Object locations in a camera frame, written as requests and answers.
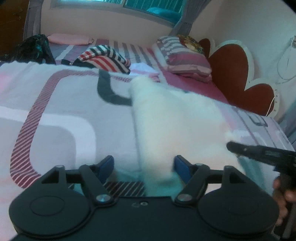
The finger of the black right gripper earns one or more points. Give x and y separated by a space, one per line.
283 161

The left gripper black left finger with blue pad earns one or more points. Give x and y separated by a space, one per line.
90 177

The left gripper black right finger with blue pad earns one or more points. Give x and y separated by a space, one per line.
204 185

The cream cloth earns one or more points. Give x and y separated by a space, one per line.
170 122

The person's right hand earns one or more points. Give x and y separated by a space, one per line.
282 199

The patterned pink grey bedsheet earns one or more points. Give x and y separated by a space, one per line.
56 114

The red white scalloped headboard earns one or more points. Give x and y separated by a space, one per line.
233 73

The white folded cloth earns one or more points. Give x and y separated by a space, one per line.
143 69

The striped red black white garment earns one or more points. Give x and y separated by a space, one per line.
101 57

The striped pink grey pillow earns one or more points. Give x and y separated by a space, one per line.
178 59

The colourful printed cushion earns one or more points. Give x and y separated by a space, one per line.
191 43

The pink folded cloth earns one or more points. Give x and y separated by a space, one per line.
70 39

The dark green black garment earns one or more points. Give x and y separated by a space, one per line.
33 49

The grey left curtain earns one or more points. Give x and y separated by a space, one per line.
33 19

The grey curtain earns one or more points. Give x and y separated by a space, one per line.
191 9
33 19

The grey right curtain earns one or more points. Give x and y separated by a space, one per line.
191 9

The brown wooden door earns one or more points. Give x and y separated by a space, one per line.
13 17

